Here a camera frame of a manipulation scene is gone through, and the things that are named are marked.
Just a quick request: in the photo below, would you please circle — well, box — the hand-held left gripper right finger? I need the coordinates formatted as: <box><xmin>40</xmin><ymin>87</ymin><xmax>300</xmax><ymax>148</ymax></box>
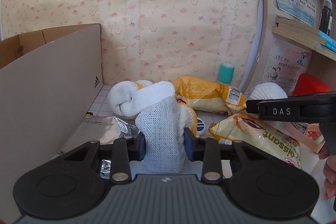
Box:
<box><xmin>184</xmin><ymin>127</ymin><xmax>285</xmax><ymax>185</ymax></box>

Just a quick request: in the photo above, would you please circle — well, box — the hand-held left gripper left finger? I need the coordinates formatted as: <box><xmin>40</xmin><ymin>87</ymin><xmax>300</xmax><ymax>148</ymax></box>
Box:
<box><xmin>50</xmin><ymin>132</ymin><xmax>146</xmax><ymax>185</ymax></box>

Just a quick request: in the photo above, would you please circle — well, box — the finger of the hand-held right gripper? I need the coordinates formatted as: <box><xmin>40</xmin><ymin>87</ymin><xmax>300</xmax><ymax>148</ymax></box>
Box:
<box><xmin>245</xmin><ymin>99</ymin><xmax>260</xmax><ymax>115</ymax></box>

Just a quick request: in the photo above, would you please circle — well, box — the white knitted sock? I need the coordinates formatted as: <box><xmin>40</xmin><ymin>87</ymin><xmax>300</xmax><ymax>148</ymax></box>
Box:
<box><xmin>135</xmin><ymin>81</ymin><xmax>186</xmax><ymax>172</ymax></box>

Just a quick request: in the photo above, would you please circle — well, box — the yellow croissant snack packet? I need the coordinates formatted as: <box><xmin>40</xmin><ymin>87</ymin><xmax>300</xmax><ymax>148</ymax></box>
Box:
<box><xmin>209</xmin><ymin>112</ymin><xmax>303</xmax><ymax>170</ymax></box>

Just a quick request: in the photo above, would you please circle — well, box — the silver foil packet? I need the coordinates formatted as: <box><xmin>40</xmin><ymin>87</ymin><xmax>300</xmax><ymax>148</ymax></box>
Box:
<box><xmin>59</xmin><ymin>115</ymin><xmax>143</xmax><ymax>180</ymax></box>

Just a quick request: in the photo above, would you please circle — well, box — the yellow snack packet with barcode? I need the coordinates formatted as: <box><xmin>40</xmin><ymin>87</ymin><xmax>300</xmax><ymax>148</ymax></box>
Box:
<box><xmin>173</xmin><ymin>76</ymin><xmax>246</xmax><ymax>116</ymax></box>

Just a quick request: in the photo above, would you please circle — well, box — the cardboard shoe box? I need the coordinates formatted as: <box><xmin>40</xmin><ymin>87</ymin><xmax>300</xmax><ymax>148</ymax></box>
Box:
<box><xmin>0</xmin><ymin>23</ymin><xmax>104</xmax><ymax>224</ymax></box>

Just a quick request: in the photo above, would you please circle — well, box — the white tiled desktop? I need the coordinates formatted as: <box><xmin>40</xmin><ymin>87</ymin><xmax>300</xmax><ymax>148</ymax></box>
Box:
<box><xmin>52</xmin><ymin>82</ymin><xmax>336</xmax><ymax>188</ymax></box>

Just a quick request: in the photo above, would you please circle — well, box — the person's right hand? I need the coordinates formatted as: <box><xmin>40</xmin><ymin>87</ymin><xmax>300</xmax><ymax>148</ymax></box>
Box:
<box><xmin>318</xmin><ymin>145</ymin><xmax>336</xmax><ymax>200</ymax></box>

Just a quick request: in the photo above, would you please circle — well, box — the white ball-shaped sock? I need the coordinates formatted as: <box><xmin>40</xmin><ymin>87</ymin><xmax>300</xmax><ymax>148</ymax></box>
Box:
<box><xmin>249</xmin><ymin>82</ymin><xmax>288</xmax><ymax>102</ymax></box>

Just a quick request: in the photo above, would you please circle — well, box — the red cylinder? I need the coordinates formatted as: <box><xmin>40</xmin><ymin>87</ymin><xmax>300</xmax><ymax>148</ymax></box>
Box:
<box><xmin>291</xmin><ymin>73</ymin><xmax>330</xmax><ymax>97</ymax></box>

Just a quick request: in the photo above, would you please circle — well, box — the white sock with yellow trim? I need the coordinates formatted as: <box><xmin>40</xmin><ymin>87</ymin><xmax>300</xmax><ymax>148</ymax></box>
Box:
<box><xmin>178</xmin><ymin>105</ymin><xmax>207</xmax><ymax>136</ymax></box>

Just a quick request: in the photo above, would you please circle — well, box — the teal capped bottle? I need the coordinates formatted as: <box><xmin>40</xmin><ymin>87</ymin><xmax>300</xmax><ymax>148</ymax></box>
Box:
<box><xmin>218</xmin><ymin>63</ymin><xmax>234</xmax><ymax>84</ymax></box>

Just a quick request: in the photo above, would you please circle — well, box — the pink cartoon certificate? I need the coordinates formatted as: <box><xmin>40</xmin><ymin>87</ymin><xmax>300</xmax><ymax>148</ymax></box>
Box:
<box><xmin>265</xmin><ymin>38</ymin><xmax>312</xmax><ymax>83</ymax></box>

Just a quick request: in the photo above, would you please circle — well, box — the white plastic pipe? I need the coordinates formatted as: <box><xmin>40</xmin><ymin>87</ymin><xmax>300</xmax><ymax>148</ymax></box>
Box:
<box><xmin>240</xmin><ymin>0</ymin><xmax>264</xmax><ymax>94</ymax></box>

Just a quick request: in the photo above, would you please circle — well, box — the blue book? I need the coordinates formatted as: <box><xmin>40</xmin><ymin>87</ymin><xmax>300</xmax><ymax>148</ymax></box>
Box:
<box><xmin>319</xmin><ymin>30</ymin><xmax>336</xmax><ymax>53</ymax></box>

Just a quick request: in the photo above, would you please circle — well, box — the stack of books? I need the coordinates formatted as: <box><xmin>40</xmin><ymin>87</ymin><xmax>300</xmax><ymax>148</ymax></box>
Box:
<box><xmin>273</xmin><ymin>17</ymin><xmax>334</xmax><ymax>46</ymax></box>

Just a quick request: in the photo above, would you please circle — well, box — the dark dropper bottle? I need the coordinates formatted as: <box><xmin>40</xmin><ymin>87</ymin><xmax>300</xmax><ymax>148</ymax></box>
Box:
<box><xmin>318</xmin><ymin>0</ymin><xmax>333</xmax><ymax>36</ymax></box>

